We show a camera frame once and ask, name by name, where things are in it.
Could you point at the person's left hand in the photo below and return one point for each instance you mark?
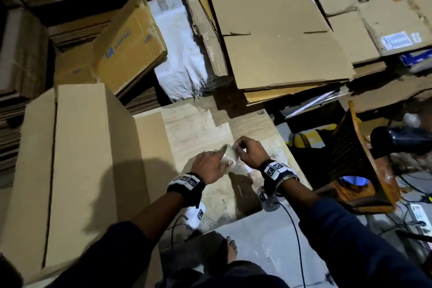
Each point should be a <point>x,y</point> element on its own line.
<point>209,166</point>

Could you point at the person's right hand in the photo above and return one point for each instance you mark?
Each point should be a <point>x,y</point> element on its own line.
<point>253,153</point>

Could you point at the clear tape roll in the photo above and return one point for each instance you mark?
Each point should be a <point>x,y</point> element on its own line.
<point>228,156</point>

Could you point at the brown cardboard box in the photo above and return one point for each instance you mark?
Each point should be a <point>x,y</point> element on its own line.
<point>81,163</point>

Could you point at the person's left forearm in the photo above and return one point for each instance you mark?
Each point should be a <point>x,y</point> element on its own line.
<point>115,244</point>

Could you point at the person's right forearm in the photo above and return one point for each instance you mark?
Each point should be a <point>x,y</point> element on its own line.
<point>358,244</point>

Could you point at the person's bare foot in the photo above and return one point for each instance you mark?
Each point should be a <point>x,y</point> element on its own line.
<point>231,250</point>

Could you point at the person's trouser leg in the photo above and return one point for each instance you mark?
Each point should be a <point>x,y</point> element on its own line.
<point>223,274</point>

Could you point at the pile of brown cartons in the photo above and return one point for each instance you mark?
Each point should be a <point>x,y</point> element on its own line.
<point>283,28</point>

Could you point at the stacks of flat cardboard bundles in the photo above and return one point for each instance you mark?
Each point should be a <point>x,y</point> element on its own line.
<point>23,48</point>

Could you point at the black right wrist band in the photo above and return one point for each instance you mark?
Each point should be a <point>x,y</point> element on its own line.
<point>278,176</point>

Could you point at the plywood work board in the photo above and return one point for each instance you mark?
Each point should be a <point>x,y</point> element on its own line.
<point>196,129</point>

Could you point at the blue glowing device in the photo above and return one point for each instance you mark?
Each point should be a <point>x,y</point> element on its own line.
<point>356,181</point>

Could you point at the white plastic sack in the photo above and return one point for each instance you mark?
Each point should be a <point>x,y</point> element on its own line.
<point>179,48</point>

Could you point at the yellow carton with blue print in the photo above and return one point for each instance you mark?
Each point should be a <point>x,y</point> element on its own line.
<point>128,45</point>

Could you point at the white power strip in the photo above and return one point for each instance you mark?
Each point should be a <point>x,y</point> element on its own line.
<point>420,217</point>

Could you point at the blue white printed bag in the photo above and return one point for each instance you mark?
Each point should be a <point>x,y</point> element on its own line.
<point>415,57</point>

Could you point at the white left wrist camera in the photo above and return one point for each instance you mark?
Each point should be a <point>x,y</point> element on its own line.
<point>195,215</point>

